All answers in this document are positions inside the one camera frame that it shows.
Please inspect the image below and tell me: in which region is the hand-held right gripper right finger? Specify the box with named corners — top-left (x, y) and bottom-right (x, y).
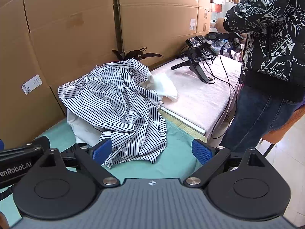
top-left (185, 139), bottom-right (270, 188)

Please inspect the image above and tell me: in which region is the dark-leaved plant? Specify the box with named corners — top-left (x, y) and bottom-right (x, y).
top-left (112, 47), bottom-right (164, 61)

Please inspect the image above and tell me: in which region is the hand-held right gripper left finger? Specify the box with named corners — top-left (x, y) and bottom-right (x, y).
top-left (39, 138), bottom-right (121, 188)

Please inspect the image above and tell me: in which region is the striped shirt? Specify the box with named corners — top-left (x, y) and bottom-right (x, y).
top-left (58, 58), bottom-right (168, 170)

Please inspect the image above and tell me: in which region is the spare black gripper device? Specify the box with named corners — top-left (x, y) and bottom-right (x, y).
top-left (195, 35), bottom-right (214, 46)
top-left (185, 37), bottom-right (203, 48)
top-left (171, 47), bottom-right (215, 83)

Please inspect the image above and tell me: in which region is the pink towel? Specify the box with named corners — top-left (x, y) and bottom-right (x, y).
top-left (150, 54), bottom-right (242, 134)

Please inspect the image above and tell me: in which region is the orange chair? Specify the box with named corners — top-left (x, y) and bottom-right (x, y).
top-left (260, 104), bottom-right (305, 156)

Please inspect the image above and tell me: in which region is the black cable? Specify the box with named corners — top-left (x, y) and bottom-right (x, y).
top-left (202, 52), bottom-right (239, 140)

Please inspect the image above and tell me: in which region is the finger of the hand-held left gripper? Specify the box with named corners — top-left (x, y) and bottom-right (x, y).
top-left (0, 136), bottom-right (51, 159)

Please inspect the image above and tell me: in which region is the large cardboard box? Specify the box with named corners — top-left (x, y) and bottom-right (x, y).
top-left (22, 0), bottom-right (120, 87)
top-left (116, 0), bottom-right (200, 68)
top-left (0, 0), bottom-right (66, 149)
top-left (196, 0), bottom-right (213, 34)

